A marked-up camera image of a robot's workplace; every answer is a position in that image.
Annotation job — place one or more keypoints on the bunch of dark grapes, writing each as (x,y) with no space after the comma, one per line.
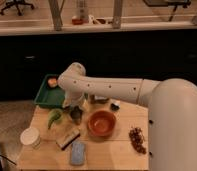
(137,139)

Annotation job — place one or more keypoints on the terracotta orange bowl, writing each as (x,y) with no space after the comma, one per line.
(101,123)

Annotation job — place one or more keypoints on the blue sponge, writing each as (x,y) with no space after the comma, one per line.
(77,156)

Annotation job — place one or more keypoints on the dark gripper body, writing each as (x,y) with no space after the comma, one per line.
(76,115)

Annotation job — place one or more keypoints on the red object on shelf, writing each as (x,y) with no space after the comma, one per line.
(76,21)

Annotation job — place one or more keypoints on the brown chalkboard eraser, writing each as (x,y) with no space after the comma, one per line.
(64,141)

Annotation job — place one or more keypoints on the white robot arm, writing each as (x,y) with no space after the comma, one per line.
(172,112)

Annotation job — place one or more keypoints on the black office chair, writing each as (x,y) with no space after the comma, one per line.
(16,3)

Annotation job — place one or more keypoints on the green pepper toy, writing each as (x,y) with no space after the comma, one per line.
(54,115)

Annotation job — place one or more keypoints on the orange fruit in tray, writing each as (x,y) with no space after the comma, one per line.
(52,82)

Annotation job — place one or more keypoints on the white paper cup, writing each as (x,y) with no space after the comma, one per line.
(30,137)

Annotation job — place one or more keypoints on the green plastic tray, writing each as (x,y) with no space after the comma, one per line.
(48,97)

